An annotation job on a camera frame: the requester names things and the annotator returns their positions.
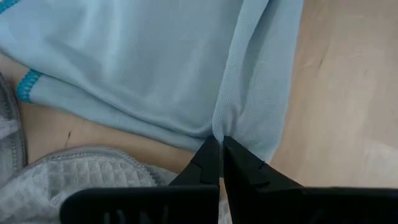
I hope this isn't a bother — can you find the light blue microfiber towel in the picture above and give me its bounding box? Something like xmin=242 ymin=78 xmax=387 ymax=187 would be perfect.
xmin=0 ymin=0 xmax=305 ymax=162

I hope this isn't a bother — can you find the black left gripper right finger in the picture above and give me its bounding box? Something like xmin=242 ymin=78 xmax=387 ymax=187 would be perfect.
xmin=223 ymin=136 xmax=398 ymax=224

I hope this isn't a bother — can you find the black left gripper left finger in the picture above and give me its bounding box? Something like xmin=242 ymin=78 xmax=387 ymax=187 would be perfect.
xmin=59 ymin=135 xmax=222 ymax=224

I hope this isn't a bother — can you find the grey waffle microfiber towel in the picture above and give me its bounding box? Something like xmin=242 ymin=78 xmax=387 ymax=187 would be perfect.
xmin=0 ymin=70 xmax=233 ymax=224

